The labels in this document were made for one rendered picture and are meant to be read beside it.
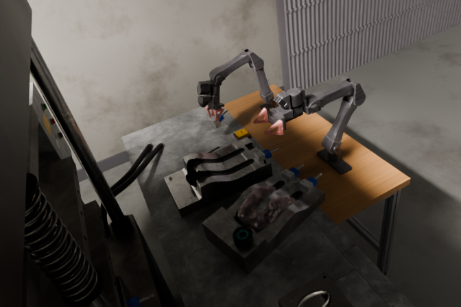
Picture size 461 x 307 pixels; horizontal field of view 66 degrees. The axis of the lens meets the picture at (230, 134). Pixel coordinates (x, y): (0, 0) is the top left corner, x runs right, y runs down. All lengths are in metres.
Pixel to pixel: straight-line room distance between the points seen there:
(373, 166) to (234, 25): 2.03
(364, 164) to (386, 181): 0.15
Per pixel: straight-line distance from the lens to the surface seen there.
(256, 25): 3.54
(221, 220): 1.54
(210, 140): 2.15
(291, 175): 1.72
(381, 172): 1.88
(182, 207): 1.71
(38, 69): 1.37
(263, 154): 1.79
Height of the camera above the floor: 2.07
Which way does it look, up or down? 36 degrees down
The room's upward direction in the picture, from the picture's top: 12 degrees counter-clockwise
